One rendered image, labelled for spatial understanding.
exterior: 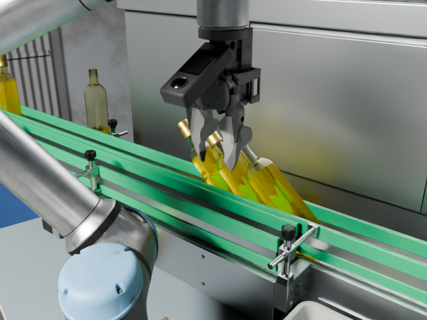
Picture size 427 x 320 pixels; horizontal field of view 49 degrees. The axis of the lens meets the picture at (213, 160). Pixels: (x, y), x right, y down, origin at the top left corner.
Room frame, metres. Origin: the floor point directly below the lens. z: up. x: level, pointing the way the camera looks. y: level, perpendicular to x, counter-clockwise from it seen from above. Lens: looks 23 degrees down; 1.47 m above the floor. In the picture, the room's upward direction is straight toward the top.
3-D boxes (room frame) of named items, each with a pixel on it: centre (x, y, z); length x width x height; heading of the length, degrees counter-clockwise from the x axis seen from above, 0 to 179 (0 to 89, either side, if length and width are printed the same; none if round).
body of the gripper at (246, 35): (0.70, -0.02, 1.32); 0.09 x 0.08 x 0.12; 141
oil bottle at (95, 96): (1.53, 0.39, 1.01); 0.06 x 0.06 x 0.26; 52
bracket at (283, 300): (0.79, -0.17, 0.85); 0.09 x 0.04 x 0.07; 141
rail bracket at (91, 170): (1.12, 0.34, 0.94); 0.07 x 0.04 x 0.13; 141
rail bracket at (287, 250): (0.77, -0.16, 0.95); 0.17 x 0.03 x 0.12; 141
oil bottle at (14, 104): (1.69, 0.76, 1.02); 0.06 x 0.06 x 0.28; 51
